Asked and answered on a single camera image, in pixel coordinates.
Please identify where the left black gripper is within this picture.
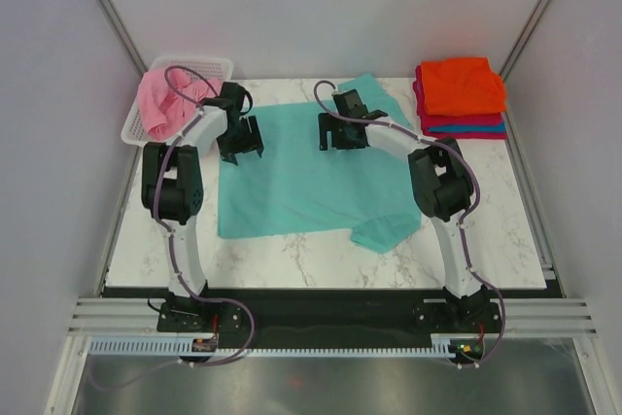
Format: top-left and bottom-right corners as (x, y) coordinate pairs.
(217, 116), (263, 165)

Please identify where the teal t shirt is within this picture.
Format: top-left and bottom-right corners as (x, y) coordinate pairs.
(218, 102), (422, 254)

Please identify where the white plastic basket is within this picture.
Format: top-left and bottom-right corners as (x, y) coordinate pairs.
(121, 54), (234, 148)

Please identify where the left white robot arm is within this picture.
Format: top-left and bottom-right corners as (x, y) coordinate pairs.
(141, 82), (263, 333)

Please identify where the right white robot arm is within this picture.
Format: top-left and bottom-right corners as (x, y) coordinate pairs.
(317, 88), (500, 331)

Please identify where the pink t shirt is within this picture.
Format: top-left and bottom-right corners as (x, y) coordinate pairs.
(136, 67), (223, 142)

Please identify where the orange folded t shirt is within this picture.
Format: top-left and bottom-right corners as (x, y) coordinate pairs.
(419, 56), (506, 117)

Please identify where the bottom magenta folded t shirt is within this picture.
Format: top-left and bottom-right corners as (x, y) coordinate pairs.
(422, 130), (506, 141)

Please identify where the blue folded t shirt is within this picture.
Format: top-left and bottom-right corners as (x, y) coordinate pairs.
(428, 123), (506, 135)

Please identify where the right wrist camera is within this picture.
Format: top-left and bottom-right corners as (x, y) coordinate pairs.
(331, 88), (360, 97)

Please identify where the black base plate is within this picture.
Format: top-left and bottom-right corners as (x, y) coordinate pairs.
(155, 286), (506, 351)

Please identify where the left aluminium frame post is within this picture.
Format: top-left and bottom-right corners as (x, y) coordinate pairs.
(95, 0), (148, 75)

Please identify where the aluminium frame post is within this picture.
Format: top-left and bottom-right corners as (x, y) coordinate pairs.
(95, 0), (148, 75)
(498, 0), (583, 81)

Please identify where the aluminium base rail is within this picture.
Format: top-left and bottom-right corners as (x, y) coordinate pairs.
(68, 298), (597, 338)

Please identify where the white slotted cable duct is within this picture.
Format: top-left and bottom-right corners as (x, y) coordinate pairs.
(87, 336), (483, 359)

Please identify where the right aluminium frame post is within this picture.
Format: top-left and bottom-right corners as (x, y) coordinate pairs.
(498, 0), (583, 81)

